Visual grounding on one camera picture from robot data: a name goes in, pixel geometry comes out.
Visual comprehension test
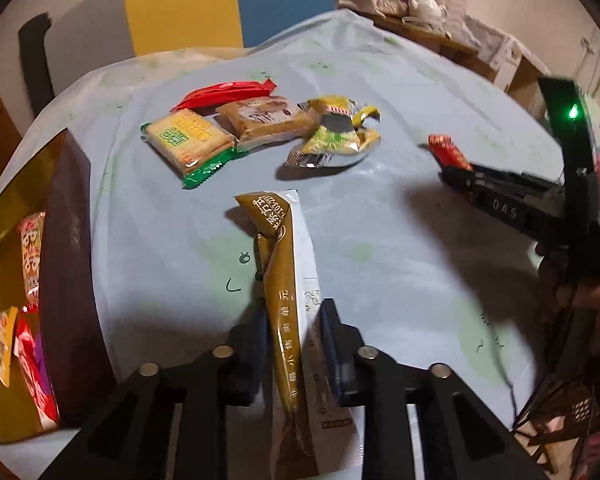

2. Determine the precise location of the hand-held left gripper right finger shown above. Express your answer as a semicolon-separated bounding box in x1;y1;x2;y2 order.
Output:
320;297;546;480

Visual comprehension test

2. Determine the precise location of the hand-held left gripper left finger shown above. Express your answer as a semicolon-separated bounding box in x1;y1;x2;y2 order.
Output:
40;305;271;480

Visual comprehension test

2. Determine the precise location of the long red-ended cereal bar packet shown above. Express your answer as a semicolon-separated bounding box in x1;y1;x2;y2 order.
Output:
427;134;473;171

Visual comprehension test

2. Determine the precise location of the brown and white long sachet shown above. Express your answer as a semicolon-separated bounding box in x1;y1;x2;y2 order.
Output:
234;189;363;480

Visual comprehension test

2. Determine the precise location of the yellow-green silver snack packet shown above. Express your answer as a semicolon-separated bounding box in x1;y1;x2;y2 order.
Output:
285;125;382;168

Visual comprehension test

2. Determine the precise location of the brown pastry packet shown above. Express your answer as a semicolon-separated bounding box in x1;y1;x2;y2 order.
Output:
215;95;321;148

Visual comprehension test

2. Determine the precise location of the gold-lined dark gift box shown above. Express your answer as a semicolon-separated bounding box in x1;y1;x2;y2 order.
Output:
0;130;118;443

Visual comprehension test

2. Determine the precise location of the red packet white band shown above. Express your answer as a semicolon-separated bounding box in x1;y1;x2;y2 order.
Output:
12;312;61;431

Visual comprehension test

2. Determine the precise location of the green cracker packet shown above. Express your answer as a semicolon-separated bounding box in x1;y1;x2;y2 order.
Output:
140;110;249;190

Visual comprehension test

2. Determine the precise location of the red packet white lettering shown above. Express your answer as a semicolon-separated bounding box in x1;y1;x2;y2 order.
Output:
19;212;47;313

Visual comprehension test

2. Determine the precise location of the plain red snack packet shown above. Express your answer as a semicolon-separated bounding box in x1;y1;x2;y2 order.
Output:
170;80;276;112

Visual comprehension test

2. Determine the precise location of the wooden side table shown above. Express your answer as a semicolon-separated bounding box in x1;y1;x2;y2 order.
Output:
370;12;486;68
465;15;551;106

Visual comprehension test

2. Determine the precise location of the round serving tray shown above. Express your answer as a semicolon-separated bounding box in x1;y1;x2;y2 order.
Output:
402;16;451;33

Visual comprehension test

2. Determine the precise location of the white teapot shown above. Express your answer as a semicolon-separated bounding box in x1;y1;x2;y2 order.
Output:
410;0;448;26

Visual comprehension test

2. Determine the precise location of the woven rattan chair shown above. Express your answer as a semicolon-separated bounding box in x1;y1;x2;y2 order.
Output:
512;390;598;461

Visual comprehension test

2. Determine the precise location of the wooden wardrobe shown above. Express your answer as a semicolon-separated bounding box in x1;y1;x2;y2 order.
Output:
0;45;36;201

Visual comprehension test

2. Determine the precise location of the black chair back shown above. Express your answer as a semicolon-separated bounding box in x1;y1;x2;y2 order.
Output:
19;12;56;106

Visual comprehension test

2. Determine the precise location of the black cable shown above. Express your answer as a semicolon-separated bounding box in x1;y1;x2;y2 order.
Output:
475;337;521;428

